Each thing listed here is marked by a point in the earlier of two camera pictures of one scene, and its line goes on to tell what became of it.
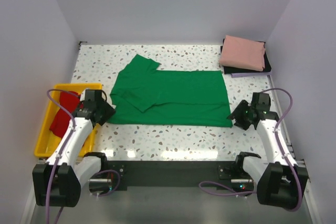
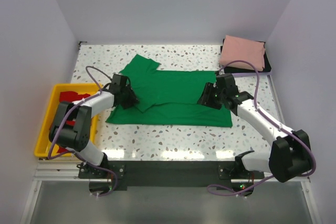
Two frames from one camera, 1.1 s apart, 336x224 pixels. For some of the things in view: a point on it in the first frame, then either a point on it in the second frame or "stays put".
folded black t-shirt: x=229 y=70 stays put
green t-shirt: x=142 y=95 stays put
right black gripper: x=236 y=114 → x=206 y=97
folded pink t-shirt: x=242 y=53 stays put
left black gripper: x=109 y=112 → x=133 y=98
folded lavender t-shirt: x=251 y=74 stays put
